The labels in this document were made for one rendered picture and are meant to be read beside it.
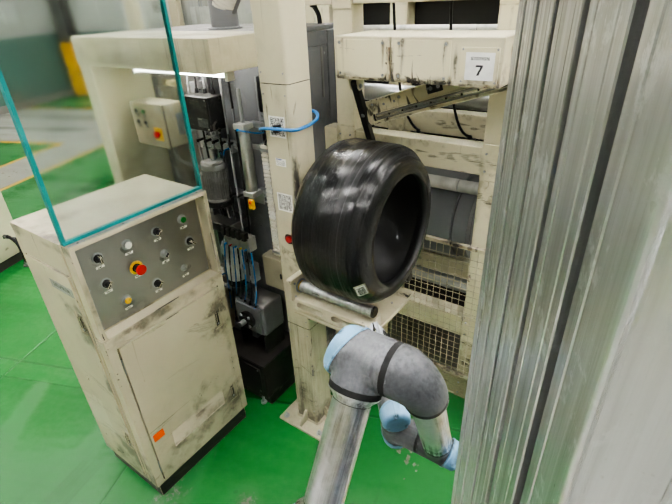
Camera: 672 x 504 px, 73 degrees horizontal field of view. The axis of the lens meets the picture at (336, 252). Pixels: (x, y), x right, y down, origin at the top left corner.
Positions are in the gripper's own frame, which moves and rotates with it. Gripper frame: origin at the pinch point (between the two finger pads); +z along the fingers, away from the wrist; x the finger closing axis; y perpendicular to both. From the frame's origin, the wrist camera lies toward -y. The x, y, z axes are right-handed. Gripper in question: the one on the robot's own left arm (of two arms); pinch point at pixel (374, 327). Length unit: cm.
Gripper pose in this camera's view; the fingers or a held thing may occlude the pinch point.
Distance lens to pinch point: 145.8
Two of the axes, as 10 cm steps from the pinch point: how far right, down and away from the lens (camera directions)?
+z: -1.1, -5.9, 8.0
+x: -9.3, 3.5, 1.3
